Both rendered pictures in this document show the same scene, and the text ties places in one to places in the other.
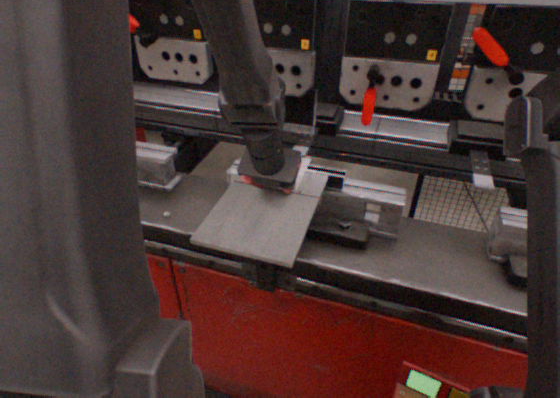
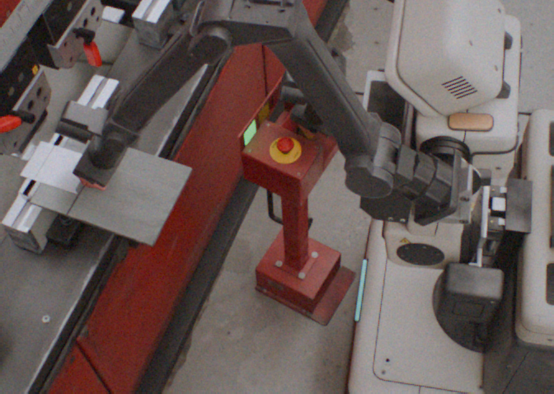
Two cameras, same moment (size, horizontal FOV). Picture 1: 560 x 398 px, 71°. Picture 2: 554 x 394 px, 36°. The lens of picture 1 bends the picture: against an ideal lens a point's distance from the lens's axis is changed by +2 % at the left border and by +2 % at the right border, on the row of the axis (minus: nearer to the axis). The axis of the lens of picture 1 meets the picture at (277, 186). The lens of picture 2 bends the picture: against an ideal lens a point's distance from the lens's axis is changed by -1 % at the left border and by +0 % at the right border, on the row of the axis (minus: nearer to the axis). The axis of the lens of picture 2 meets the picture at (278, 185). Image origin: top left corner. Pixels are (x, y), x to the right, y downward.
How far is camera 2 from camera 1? 129 cm
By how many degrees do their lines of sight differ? 57
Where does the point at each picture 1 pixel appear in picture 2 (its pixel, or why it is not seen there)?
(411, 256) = not seen: hidden behind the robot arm
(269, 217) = (132, 182)
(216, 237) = (152, 223)
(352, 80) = (68, 53)
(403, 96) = (92, 25)
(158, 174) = not seen: outside the picture
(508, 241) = (161, 27)
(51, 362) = (376, 129)
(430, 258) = not seen: hidden behind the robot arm
